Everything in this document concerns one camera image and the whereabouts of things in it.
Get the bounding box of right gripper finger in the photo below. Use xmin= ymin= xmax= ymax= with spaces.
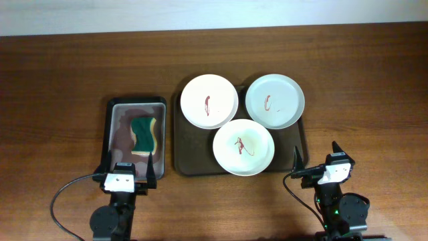
xmin=292 ymin=146 xmax=305 ymax=172
xmin=331 ymin=141 xmax=349 ymax=158

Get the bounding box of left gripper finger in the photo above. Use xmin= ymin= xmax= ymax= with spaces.
xmin=146 ymin=152 xmax=156 ymax=183
xmin=100 ymin=151 xmax=112 ymax=173

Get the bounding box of green and yellow sponge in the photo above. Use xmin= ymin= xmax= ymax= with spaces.
xmin=130 ymin=117 xmax=158 ymax=156

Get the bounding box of white plate with sauce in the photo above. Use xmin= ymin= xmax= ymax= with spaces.
xmin=213 ymin=119 xmax=275 ymax=177

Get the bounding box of pale grey plate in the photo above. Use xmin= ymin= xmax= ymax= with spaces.
xmin=245 ymin=74 xmax=305 ymax=129

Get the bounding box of white plate with red smear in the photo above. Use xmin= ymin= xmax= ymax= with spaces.
xmin=180 ymin=74 xmax=239 ymax=129

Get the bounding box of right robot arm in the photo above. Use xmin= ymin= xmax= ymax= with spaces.
xmin=288 ymin=141 xmax=370 ymax=240

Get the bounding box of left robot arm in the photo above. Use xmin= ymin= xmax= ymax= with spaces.
xmin=90 ymin=153 xmax=157 ymax=241

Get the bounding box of black and metal sponge tray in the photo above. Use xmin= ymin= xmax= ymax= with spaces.
xmin=101 ymin=96 xmax=167 ymax=181

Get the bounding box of brown serving tray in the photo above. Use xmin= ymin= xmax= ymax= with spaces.
xmin=173 ymin=91 xmax=309 ymax=177

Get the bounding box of right black cable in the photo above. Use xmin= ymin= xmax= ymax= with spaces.
xmin=282 ymin=172 xmax=327 ymax=232

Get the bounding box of black cable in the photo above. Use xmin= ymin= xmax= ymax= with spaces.
xmin=49 ymin=173 xmax=105 ymax=241
xmin=282 ymin=172 xmax=327 ymax=232

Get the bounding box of left black cable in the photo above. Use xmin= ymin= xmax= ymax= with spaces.
xmin=49 ymin=173 xmax=105 ymax=241

